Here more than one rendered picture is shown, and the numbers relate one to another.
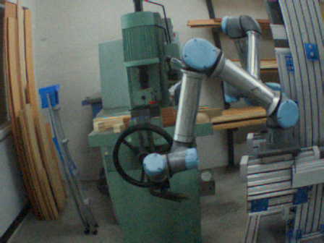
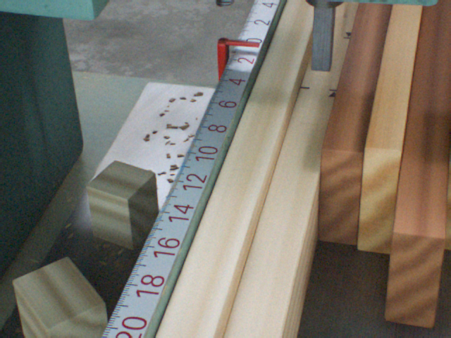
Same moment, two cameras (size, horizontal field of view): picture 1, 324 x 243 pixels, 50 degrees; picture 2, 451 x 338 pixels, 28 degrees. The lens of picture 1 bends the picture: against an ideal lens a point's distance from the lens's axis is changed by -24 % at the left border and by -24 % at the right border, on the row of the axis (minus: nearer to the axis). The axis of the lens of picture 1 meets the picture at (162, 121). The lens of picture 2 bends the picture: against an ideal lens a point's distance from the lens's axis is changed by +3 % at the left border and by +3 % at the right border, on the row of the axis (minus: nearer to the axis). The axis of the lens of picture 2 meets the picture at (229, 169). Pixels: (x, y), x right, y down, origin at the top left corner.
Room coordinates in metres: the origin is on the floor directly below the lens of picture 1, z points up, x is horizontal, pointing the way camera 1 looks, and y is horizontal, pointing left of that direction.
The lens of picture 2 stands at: (2.23, 0.45, 1.17)
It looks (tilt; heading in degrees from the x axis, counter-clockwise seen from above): 36 degrees down; 280
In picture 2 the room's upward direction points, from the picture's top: 2 degrees counter-clockwise
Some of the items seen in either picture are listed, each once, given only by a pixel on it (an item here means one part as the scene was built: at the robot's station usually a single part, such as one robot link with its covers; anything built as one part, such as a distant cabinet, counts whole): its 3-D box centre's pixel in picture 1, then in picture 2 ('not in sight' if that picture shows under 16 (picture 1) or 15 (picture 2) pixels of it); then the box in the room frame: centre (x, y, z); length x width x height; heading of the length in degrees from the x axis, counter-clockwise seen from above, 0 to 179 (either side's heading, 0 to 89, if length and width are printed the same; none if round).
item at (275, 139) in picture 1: (279, 134); not in sight; (1.70, -0.50, 0.87); 0.15 x 0.15 x 0.10
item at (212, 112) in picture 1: (167, 117); (342, 32); (2.24, -0.03, 0.92); 0.55 x 0.02 x 0.04; 86
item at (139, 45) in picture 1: (139, 37); not in sight; (2.25, 0.07, 1.35); 0.18 x 0.18 x 0.31
